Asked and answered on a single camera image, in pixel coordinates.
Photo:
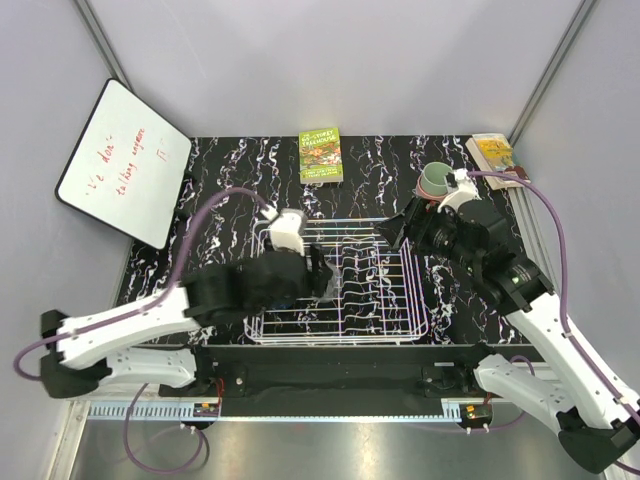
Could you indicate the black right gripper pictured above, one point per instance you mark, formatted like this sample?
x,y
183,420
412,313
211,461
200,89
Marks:
x,y
424,217

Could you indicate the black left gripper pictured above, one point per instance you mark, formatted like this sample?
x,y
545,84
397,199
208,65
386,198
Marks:
x,y
314,283

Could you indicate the clear glass cup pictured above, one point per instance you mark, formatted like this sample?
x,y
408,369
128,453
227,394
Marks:
x,y
333,284

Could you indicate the pink plastic cup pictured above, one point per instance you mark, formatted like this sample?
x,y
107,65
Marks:
x,y
421,192

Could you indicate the light green plastic cup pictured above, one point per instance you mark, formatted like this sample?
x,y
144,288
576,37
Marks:
x,y
434,177

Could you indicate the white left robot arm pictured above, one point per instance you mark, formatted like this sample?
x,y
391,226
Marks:
x,y
86,353

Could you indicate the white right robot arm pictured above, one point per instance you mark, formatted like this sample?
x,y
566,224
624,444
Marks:
x,y
594,413

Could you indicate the green paperback book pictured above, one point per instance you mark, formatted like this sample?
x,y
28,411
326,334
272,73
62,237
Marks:
x,y
320,157

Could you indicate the yellow paperback book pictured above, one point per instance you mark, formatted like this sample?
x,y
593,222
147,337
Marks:
x,y
492,152

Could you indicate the left orange connector board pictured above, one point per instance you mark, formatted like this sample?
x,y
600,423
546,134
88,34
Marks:
x,y
206,409

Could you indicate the orange connector board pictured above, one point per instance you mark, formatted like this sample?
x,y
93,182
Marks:
x,y
478,411
206,409

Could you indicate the right orange connector board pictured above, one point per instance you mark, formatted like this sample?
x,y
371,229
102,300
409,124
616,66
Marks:
x,y
478,411

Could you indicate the white whiteboard with red writing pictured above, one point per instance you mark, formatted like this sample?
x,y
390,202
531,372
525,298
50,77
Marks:
x,y
127,167

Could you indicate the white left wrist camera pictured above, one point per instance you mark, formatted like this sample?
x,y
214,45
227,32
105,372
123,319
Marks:
x,y
285,229

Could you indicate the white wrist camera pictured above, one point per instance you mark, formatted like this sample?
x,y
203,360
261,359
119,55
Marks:
x,y
460,189
285,229

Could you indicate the white wire dish rack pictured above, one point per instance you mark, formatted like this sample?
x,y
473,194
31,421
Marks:
x,y
377,296

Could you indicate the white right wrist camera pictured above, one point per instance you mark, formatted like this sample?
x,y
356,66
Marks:
x,y
460,189

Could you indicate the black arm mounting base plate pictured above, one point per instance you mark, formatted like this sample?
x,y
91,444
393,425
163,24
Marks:
x,y
311,381

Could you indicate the slotted cable duct rail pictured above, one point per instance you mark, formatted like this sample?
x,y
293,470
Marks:
x,y
146,410

